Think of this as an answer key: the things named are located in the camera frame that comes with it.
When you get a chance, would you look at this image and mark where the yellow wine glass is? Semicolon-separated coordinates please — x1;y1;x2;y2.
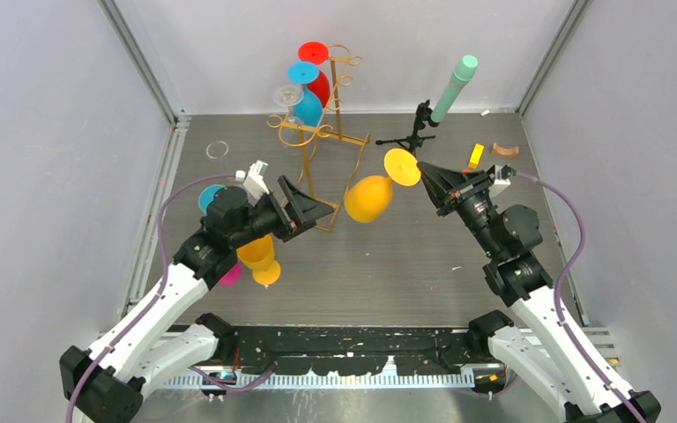
344;148;421;224
236;235;281;287

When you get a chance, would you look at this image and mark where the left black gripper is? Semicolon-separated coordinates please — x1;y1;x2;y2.
230;176;332;249

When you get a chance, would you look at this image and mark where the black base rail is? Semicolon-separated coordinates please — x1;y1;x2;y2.
203;326;500;376

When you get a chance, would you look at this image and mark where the gold wire glass rack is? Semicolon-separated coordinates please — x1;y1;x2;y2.
266;44;371;234

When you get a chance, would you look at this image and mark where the wooden arch block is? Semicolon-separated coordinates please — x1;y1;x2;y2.
491;143;519;157

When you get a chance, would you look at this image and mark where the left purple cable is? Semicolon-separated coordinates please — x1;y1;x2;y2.
64;173;237;423

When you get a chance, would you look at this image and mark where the blue wine glass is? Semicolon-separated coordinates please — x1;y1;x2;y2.
286;61;323;127
197;184;224;215

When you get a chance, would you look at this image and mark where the pink wine glass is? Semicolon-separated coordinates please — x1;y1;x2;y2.
218;262;242;286

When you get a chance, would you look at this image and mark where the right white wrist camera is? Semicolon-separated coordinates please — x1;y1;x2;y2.
487;165;517;189

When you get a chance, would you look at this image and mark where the mint green microphone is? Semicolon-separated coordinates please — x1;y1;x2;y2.
429;55;479;126

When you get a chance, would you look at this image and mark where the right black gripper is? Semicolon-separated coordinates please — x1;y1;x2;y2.
415;163;502;257

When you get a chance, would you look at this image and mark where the clear wine glass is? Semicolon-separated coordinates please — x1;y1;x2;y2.
205;140;229;160
272;83;303;145

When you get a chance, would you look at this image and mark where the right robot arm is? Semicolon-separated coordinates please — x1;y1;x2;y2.
417;161;661;422

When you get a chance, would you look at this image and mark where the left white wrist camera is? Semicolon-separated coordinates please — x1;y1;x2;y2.
234;160;271;205

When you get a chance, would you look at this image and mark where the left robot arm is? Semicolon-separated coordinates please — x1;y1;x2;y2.
59;173;334;422

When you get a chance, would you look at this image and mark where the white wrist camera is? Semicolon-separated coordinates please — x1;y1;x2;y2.
234;160;271;205
487;165;517;189

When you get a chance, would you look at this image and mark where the yellow block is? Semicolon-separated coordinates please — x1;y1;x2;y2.
468;144;485;169

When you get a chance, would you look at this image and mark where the red wine glass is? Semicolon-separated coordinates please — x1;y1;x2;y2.
298;41;331;108

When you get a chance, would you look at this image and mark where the black tripod stand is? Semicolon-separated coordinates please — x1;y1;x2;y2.
375;100;439;156

